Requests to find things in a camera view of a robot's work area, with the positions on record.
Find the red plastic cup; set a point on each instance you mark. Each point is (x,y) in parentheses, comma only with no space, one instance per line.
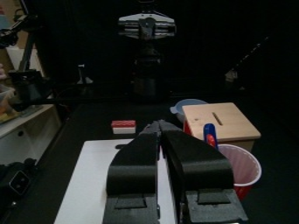
(243,167)

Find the small white stand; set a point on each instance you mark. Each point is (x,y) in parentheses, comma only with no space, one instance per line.
(82,76)

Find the red and white toy sushi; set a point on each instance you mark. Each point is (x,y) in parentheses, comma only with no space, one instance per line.
(122,127)

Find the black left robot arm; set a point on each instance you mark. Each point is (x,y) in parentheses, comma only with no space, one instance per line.
(145,67)

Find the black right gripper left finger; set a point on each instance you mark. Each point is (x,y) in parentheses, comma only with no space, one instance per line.
(132,163)

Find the light blue bowl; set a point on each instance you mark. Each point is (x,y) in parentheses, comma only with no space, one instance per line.
(187,103)

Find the black device with screen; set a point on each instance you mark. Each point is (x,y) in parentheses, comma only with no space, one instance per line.
(18,182)

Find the white side shelf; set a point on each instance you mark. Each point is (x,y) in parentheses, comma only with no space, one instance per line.
(26,134)

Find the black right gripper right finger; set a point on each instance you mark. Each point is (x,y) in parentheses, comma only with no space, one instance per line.
(197,166)

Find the thin diagonal rod with clamp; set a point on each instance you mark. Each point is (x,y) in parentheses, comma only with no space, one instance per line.
(233,73)

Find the wooden box with slot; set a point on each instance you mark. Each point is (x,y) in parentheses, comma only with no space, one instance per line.
(227,121)

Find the white cutting board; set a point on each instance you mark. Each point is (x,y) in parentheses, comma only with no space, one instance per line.
(85,178)

